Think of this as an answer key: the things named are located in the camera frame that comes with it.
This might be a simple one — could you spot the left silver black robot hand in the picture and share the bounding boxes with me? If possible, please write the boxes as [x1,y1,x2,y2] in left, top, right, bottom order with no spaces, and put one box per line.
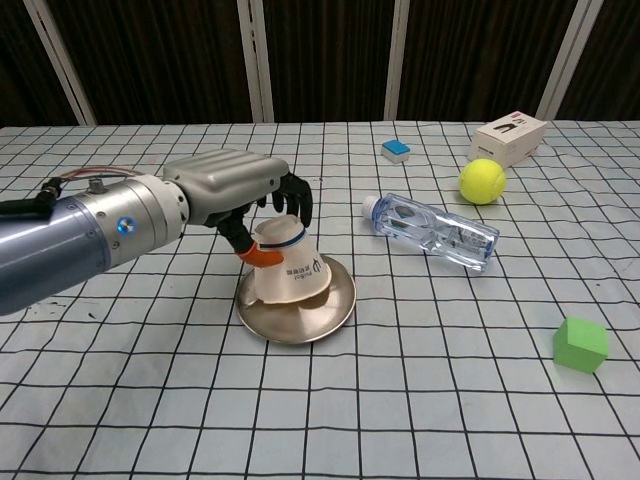
[162,148,314,269]

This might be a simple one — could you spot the white paper cup blue band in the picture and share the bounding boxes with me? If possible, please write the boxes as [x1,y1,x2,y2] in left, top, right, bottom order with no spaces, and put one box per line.
[252,216,334,305]

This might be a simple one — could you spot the round stainless steel plate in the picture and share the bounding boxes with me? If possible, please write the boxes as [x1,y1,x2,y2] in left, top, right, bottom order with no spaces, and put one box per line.
[235,253,357,345]

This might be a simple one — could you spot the clear plastic water bottle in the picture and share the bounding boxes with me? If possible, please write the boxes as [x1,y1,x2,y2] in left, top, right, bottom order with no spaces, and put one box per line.
[361,193,501,274]

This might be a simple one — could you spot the black pleated curtain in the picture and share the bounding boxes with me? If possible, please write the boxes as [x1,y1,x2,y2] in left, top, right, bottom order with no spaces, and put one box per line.
[0,0,640,129]

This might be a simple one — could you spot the small blue white eraser block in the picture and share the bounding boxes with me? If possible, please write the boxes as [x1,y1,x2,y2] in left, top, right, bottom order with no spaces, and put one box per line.
[381,139,412,164]

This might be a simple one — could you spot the light blue checkered tablecloth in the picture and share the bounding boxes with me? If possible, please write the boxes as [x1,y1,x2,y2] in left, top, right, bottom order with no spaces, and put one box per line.
[0,119,640,480]

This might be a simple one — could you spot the yellow tennis ball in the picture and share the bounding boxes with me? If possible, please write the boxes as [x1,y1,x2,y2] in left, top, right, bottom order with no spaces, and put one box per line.
[458,157,508,205]

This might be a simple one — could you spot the white cardboard product box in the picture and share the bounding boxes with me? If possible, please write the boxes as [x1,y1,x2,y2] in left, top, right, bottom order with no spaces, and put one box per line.
[467,110,549,169]

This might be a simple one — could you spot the green foam cube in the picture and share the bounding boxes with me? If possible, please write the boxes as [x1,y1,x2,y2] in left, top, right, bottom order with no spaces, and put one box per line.
[552,316,611,374]

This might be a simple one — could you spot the white metal frame post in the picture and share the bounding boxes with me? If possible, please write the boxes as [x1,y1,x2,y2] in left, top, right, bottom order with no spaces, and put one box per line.
[383,0,420,121]
[236,0,275,123]
[23,0,97,126]
[536,0,604,121]

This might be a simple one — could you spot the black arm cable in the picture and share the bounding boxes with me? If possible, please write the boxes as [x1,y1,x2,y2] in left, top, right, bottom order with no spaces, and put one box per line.
[0,177,66,219]

